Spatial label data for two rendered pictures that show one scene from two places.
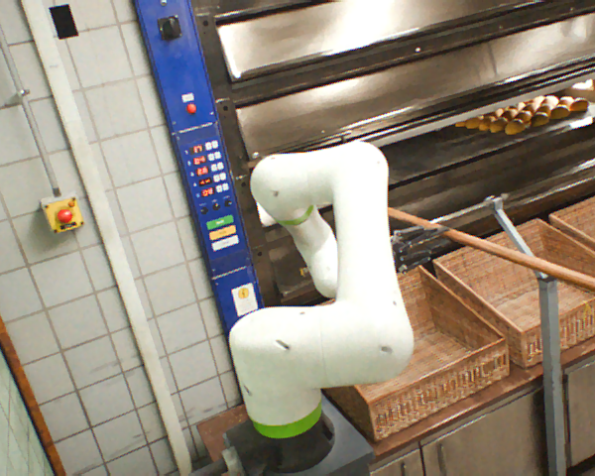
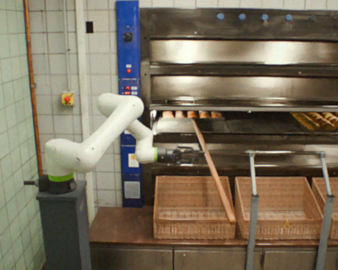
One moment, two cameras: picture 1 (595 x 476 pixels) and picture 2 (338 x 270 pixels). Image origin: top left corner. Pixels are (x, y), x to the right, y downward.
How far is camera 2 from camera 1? 121 cm
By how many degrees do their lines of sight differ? 21
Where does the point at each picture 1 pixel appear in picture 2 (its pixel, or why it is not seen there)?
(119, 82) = (103, 53)
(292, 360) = (54, 153)
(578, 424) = not seen: outside the picture
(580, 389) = (271, 262)
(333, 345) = (66, 153)
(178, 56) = (129, 48)
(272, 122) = (165, 85)
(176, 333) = (101, 163)
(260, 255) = not seen: hidden behind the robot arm
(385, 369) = (76, 166)
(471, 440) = (201, 260)
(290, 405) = (54, 169)
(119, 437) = not seen: hidden behind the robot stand
